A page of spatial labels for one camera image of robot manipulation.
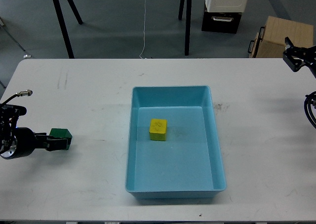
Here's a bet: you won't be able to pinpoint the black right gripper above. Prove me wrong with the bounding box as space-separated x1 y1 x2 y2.
283 37 316 77

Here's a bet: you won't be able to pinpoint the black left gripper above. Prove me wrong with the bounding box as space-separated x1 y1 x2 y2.
15 127 68 157

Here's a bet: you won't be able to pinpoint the green wooden cube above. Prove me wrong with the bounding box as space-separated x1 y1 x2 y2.
49 128 73 150

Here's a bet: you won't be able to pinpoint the yellow wooden cube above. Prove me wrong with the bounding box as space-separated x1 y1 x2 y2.
149 118 167 141

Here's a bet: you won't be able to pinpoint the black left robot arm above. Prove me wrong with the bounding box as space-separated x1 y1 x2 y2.
0 89 72 159

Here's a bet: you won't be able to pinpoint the black right table legs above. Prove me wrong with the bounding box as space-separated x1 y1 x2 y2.
178 0 192 56

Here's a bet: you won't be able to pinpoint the black table legs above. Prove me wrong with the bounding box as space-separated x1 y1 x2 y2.
49 0 83 59
178 0 192 56

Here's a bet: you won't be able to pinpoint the light blue plastic bin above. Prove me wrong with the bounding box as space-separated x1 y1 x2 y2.
125 86 227 199

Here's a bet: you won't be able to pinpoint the black left table legs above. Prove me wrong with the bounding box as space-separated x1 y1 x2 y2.
49 0 83 59

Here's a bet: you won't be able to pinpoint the white hanging cord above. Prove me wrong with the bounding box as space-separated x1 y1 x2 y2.
139 0 154 60

